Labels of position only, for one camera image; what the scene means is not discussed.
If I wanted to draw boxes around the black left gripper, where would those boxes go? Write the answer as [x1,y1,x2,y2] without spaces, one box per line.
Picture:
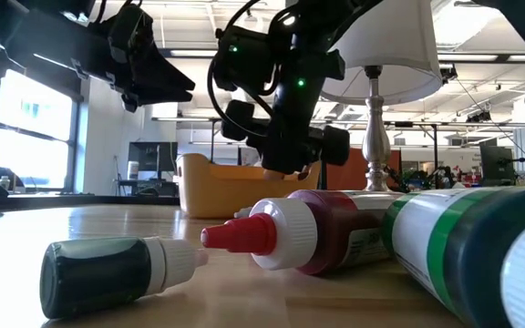
[107,4,196,113]

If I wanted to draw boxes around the black aluminium table frame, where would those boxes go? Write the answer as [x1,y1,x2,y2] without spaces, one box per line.
[0,190,182,218]

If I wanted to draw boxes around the white table lamp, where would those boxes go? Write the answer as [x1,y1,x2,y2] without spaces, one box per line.
[320,0,444,192]

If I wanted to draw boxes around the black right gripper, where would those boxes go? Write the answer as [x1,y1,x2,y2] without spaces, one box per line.
[221,88,350,175]

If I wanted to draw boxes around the small dark food coloring bottle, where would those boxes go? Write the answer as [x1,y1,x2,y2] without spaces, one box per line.
[38,235,210,320]

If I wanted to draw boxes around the large red food coloring bottle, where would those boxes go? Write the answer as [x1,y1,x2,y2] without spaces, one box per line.
[200,189,405,277]

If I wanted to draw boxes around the large green food coloring bottle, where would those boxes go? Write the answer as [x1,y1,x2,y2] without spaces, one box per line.
[380,185,525,328]

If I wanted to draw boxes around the black computer monitor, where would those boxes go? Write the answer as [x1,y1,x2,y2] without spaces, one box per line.
[479,144,518,184]
[128,140,180,173]

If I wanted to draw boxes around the yellow plastic bin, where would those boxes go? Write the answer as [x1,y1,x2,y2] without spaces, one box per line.
[175,153,323,220]

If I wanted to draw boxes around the orange partition panel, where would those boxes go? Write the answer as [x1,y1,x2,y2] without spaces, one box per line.
[324,147,403,191]

